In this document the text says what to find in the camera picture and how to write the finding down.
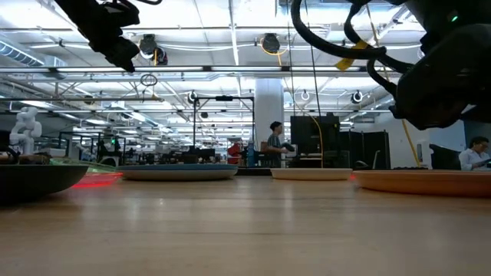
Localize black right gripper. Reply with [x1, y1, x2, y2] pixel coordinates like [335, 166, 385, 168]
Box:
[389, 22, 491, 131]

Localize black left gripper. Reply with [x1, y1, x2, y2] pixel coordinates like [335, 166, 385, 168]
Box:
[88, 34, 141, 74]

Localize brown plastic plate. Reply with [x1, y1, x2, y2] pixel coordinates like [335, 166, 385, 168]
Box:
[351, 169, 491, 199]

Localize black plastic plate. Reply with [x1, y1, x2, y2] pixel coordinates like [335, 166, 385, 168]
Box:
[0, 163, 90, 205]

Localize small light grey plate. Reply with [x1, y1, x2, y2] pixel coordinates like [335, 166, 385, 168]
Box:
[269, 167, 354, 182]

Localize black office chair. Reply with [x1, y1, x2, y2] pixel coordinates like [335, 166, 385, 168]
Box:
[428, 143, 462, 171]

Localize person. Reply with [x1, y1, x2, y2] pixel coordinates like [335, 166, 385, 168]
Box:
[265, 120, 296, 169]
[458, 136, 491, 172]

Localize yellow tape tag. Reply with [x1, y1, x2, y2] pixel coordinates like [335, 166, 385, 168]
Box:
[334, 39, 370, 72]

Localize black partition panels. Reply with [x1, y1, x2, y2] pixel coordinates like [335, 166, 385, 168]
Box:
[339, 130, 392, 170]

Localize green translucent plastic plate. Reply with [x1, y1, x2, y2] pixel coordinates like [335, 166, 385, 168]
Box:
[48, 156, 119, 174]

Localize white robot figure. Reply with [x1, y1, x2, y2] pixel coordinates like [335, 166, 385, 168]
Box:
[8, 106, 44, 156]

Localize large grey plastic plate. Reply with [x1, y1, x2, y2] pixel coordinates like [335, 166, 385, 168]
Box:
[120, 169, 237, 182]

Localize black monitor screen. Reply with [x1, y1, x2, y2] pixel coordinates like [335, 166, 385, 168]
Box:
[289, 114, 341, 157]

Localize red object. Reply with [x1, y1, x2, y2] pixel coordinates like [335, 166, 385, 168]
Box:
[226, 142, 243, 166]

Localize white building column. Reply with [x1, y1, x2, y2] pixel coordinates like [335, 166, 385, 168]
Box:
[253, 78, 285, 151]

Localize blue bottle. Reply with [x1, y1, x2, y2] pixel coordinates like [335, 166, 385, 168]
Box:
[246, 138, 256, 168]

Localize black ceiling cable reel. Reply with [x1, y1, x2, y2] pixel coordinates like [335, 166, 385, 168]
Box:
[261, 32, 282, 54]
[137, 33, 159, 55]

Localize yellow hanging cable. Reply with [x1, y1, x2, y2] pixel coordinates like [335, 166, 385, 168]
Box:
[364, 0, 422, 168]

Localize black stand frame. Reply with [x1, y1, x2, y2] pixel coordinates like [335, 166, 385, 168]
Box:
[192, 95, 256, 150]

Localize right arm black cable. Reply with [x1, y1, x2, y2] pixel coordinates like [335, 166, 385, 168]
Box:
[290, 0, 415, 97]

